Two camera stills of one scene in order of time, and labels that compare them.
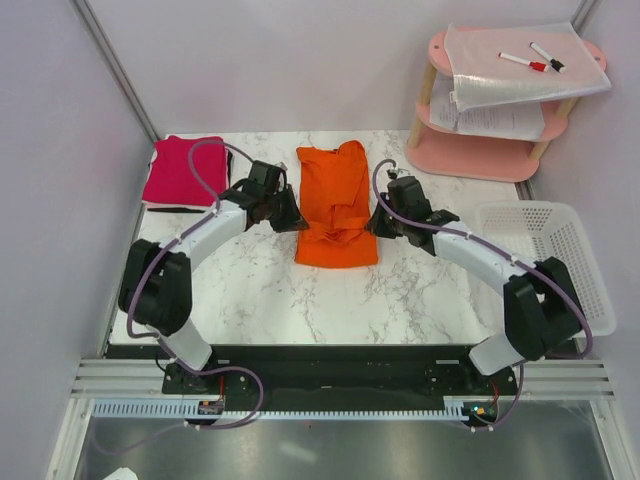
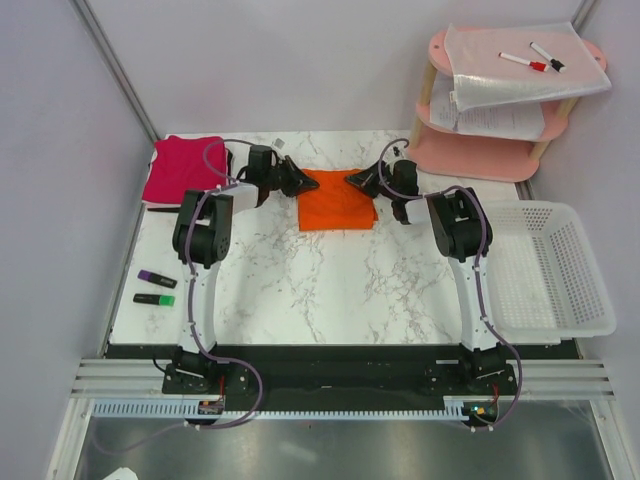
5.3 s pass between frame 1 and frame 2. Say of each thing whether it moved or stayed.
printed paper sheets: stayed
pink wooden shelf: stayed
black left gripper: moved
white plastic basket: stayed
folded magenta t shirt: stayed
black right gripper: moved
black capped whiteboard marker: stayed
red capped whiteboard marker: stayed
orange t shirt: moved
